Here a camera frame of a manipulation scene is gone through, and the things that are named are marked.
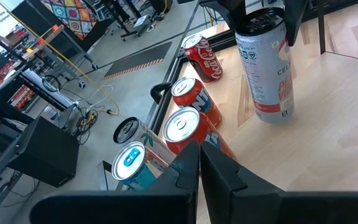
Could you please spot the colourful patchwork quilt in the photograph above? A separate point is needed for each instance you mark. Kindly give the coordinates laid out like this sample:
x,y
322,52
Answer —
x,y
70,15

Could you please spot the black floor cabinet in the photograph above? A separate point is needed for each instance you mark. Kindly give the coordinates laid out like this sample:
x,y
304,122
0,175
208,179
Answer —
x,y
45,152

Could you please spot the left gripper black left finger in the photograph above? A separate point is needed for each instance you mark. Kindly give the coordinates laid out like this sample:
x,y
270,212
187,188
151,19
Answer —
x,y
135,208

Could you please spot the tall white palm print can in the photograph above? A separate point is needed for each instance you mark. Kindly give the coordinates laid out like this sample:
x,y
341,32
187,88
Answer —
x,y
132,130

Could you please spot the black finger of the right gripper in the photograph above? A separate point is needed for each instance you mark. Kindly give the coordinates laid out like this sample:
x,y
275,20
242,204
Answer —
x,y
228,9
295,15

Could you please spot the red Fanta can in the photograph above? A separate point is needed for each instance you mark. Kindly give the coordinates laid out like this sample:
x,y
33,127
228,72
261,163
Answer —
x,y
185,127
197,99

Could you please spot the tall white Celsius can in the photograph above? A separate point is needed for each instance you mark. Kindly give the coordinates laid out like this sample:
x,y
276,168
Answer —
x,y
269,81

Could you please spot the red Coca-Cola can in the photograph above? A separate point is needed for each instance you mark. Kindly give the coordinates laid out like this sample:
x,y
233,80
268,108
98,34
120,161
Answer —
x,y
205,60

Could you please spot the blue silver Red Bull can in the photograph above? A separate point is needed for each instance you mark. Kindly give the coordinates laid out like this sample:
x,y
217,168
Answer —
x,y
132,161

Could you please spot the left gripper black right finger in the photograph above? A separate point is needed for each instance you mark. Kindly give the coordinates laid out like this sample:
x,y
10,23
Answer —
x,y
259,205

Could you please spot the black floor mat orange stripes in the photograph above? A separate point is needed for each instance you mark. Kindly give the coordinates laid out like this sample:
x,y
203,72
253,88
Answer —
x,y
135,60

